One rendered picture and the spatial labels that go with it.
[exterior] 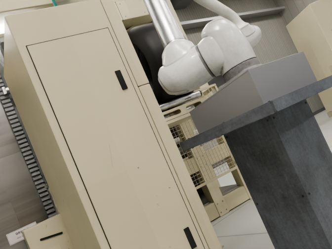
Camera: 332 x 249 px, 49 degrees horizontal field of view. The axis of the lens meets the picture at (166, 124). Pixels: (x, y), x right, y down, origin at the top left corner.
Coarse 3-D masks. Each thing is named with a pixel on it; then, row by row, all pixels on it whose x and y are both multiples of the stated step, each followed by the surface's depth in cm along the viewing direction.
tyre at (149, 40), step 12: (132, 36) 224; (144, 36) 217; (156, 36) 217; (144, 48) 216; (156, 48) 213; (144, 60) 267; (156, 60) 213; (156, 72) 214; (156, 84) 218; (156, 96) 223; (168, 96) 222; (180, 96) 228
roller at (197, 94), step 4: (192, 92) 231; (196, 92) 231; (200, 92) 232; (184, 96) 227; (188, 96) 227; (192, 96) 229; (196, 96) 230; (200, 96) 233; (172, 100) 223; (176, 100) 223; (180, 100) 224; (184, 100) 226; (188, 100) 228; (160, 104) 219; (164, 104) 219; (168, 104) 220; (172, 104) 222; (176, 104) 223; (164, 108) 219; (168, 108) 221
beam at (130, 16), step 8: (128, 0) 268; (136, 0) 270; (120, 8) 263; (128, 8) 266; (136, 8) 269; (144, 8) 271; (120, 16) 261; (128, 16) 264; (136, 16) 267; (144, 16) 272; (128, 24) 273; (136, 24) 280
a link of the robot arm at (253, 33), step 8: (200, 0) 177; (208, 0) 177; (216, 0) 180; (208, 8) 181; (216, 8) 180; (224, 8) 181; (224, 16) 184; (232, 16) 184; (240, 24) 184; (248, 24) 184; (248, 32) 183; (256, 32) 186; (248, 40) 182; (256, 40) 186
